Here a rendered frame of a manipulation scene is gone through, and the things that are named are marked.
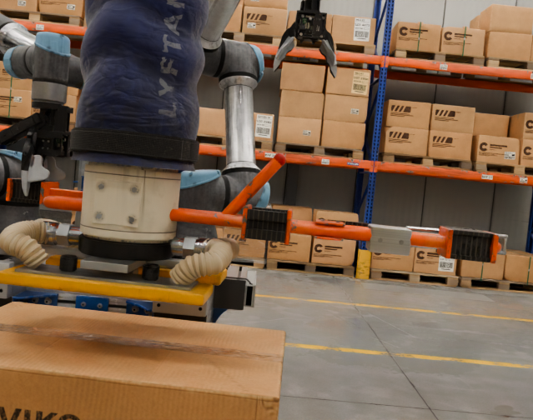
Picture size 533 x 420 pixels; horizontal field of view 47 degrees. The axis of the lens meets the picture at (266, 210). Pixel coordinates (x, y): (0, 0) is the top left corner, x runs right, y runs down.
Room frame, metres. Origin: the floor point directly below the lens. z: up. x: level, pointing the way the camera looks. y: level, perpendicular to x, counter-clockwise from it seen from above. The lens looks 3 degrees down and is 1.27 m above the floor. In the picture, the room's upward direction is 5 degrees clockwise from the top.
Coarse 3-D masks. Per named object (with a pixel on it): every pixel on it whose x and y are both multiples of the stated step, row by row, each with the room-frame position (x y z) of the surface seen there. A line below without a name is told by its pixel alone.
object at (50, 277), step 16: (64, 256) 1.00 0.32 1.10; (0, 272) 0.97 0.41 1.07; (16, 272) 0.97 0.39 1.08; (32, 272) 0.98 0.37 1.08; (48, 272) 0.98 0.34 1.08; (64, 272) 0.98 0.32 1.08; (80, 272) 1.00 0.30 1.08; (96, 272) 1.01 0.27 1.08; (112, 272) 1.03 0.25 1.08; (144, 272) 0.99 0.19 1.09; (48, 288) 0.96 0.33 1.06; (64, 288) 0.96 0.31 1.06; (80, 288) 0.96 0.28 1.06; (96, 288) 0.96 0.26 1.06; (112, 288) 0.95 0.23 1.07; (128, 288) 0.95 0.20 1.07; (144, 288) 0.95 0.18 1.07; (160, 288) 0.96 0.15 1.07; (176, 288) 0.96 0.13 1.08; (192, 288) 0.98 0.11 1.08; (208, 288) 1.00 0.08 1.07; (192, 304) 0.95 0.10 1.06
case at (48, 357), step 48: (0, 336) 1.05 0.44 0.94; (48, 336) 1.08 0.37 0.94; (96, 336) 1.11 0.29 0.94; (144, 336) 1.14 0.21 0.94; (192, 336) 1.17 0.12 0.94; (240, 336) 1.20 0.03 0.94; (0, 384) 0.91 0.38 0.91; (48, 384) 0.90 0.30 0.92; (96, 384) 0.90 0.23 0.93; (144, 384) 0.90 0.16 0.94; (192, 384) 0.90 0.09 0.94; (240, 384) 0.92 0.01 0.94
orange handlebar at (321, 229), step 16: (64, 192) 1.36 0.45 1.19; (80, 192) 1.36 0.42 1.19; (64, 208) 1.08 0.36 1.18; (80, 208) 1.08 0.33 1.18; (208, 224) 1.07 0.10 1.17; (224, 224) 1.06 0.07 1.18; (240, 224) 1.06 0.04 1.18; (304, 224) 1.05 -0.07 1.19; (320, 224) 1.06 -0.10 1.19; (336, 224) 1.05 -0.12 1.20; (336, 240) 1.05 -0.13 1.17; (368, 240) 1.05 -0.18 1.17; (416, 240) 1.04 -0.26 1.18; (432, 240) 1.04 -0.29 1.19
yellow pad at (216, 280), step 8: (56, 256) 1.17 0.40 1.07; (176, 256) 1.18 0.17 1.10; (48, 264) 1.15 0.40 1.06; (56, 264) 1.15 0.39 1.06; (160, 272) 1.14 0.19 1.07; (168, 272) 1.14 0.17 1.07; (224, 272) 1.20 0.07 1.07; (200, 280) 1.14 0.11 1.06; (208, 280) 1.14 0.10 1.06; (216, 280) 1.14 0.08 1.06
